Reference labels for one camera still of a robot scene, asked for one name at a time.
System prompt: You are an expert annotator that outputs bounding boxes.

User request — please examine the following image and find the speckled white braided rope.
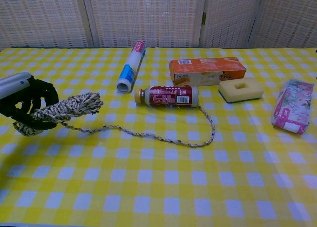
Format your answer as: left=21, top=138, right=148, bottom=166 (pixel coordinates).
left=13, top=92, right=216, bottom=148

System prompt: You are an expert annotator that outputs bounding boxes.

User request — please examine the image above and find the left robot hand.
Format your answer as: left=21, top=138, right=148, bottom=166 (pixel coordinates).
left=0, top=72, right=60, bottom=131

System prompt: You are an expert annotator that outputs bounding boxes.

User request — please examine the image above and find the brown label drink bottle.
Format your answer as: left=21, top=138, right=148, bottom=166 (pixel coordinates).
left=134, top=85, right=200, bottom=109

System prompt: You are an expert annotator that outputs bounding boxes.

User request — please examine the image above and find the woven folding screen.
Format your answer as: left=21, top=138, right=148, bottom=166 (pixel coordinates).
left=0, top=0, right=317, bottom=50

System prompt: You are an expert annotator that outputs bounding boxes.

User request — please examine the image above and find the orange cardboard box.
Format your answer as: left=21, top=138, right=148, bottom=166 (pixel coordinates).
left=169, top=57, right=247, bottom=87

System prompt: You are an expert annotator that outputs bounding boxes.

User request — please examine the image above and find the blue white tube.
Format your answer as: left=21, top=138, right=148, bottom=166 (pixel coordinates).
left=116, top=40, right=146, bottom=93

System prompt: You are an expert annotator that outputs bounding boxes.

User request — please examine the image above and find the yellow checked tablecloth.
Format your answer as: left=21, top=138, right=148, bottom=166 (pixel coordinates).
left=0, top=47, right=317, bottom=227

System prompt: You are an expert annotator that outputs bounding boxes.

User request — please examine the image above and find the floral tissue pack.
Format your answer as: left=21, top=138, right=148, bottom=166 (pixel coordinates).
left=271, top=79, right=314, bottom=135

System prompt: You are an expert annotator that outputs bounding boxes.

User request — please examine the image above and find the yellow sponge with hole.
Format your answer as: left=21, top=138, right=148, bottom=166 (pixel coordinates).
left=218, top=78, right=264, bottom=104

